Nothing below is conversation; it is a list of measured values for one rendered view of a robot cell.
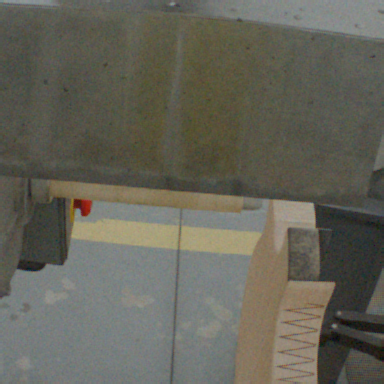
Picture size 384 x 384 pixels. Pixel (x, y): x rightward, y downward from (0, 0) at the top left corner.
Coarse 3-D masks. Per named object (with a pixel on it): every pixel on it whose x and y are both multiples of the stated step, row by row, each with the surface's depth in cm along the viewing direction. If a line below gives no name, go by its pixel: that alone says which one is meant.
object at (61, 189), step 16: (64, 192) 75; (80, 192) 75; (96, 192) 75; (112, 192) 75; (128, 192) 75; (144, 192) 75; (160, 192) 75; (176, 192) 75; (192, 208) 76; (208, 208) 76; (224, 208) 76; (240, 208) 76
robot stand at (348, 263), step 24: (336, 216) 164; (360, 216) 161; (336, 240) 168; (360, 240) 167; (336, 264) 173; (360, 264) 171; (336, 288) 177; (360, 288) 176; (360, 312) 184; (336, 360) 195
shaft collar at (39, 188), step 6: (30, 180) 74; (36, 180) 74; (42, 180) 74; (48, 180) 74; (30, 186) 74; (36, 186) 74; (42, 186) 74; (48, 186) 74; (30, 192) 74; (36, 192) 74; (42, 192) 74; (48, 192) 74; (30, 198) 75; (36, 198) 75; (42, 198) 75; (48, 198) 75
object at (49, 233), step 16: (48, 208) 105; (64, 208) 106; (32, 224) 107; (48, 224) 107; (64, 224) 108; (32, 240) 109; (48, 240) 109; (64, 240) 109; (32, 256) 111; (48, 256) 111; (64, 256) 111
